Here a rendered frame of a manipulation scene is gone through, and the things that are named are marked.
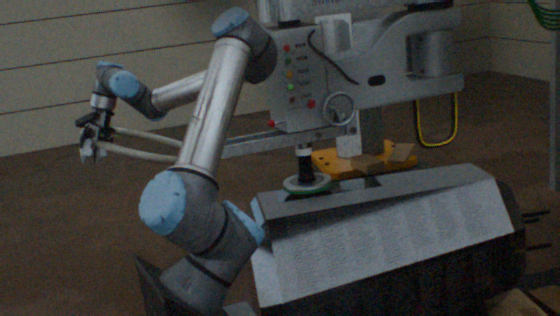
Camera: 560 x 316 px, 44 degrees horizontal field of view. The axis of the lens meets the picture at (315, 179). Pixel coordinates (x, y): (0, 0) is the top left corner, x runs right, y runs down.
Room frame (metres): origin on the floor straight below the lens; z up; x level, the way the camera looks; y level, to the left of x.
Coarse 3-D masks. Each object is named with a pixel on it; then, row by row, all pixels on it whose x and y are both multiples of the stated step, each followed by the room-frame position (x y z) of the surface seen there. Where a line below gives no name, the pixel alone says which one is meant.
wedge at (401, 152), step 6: (396, 144) 3.64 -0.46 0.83; (402, 144) 3.63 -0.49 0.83; (408, 144) 3.61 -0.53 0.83; (396, 150) 3.57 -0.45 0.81; (402, 150) 3.56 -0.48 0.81; (408, 150) 3.54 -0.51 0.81; (414, 150) 3.61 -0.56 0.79; (390, 156) 3.51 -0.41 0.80; (396, 156) 3.50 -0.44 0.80; (402, 156) 3.49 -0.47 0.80; (408, 156) 3.49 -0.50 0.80; (390, 162) 3.46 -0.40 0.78; (396, 162) 3.45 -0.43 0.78; (402, 162) 3.44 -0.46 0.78
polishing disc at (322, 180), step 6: (318, 174) 2.94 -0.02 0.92; (324, 174) 2.93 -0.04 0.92; (288, 180) 2.90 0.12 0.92; (294, 180) 2.89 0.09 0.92; (318, 180) 2.85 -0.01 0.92; (324, 180) 2.84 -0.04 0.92; (330, 180) 2.84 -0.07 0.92; (288, 186) 2.82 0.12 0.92; (294, 186) 2.81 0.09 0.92; (300, 186) 2.80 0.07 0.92; (306, 186) 2.79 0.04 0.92; (312, 186) 2.78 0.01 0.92; (318, 186) 2.78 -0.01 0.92; (324, 186) 2.80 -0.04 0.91
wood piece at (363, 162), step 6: (354, 156) 3.48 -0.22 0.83; (360, 156) 3.47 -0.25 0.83; (366, 156) 3.46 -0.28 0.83; (372, 156) 3.44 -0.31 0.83; (354, 162) 3.44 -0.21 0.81; (360, 162) 3.37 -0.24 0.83; (366, 162) 3.35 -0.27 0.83; (372, 162) 3.34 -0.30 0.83; (378, 162) 3.33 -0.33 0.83; (384, 162) 3.33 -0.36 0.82; (360, 168) 3.38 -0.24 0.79; (366, 168) 3.31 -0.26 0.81; (372, 168) 3.31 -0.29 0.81; (378, 168) 3.32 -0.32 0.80; (384, 168) 3.34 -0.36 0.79
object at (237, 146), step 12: (336, 120) 2.99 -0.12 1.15; (264, 132) 2.87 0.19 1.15; (276, 132) 2.89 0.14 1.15; (300, 132) 2.81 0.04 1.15; (312, 132) 2.83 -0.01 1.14; (324, 132) 2.85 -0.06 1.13; (336, 132) 2.86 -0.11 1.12; (228, 144) 2.82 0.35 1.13; (240, 144) 2.72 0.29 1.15; (252, 144) 2.74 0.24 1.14; (264, 144) 2.75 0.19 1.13; (276, 144) 2.77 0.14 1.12; (288, 144) 2.79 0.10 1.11; (228, 156) 2.70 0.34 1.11
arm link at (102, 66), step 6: (102, 66) 2.47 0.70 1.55; (108, 66) 2.46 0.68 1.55; (114, 66) 2.47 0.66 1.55; (120, 66) 2.49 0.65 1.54; (96, 72) 2.48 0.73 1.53; (102, 72) 2.45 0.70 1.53; (96, 78) 2.47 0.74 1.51; (96, 84) 2.46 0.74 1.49; (96, 90) 2.46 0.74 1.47; (102, 90) 2.45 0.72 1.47; (108, 96) 2.46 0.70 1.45; (114, 96) 2.47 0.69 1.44
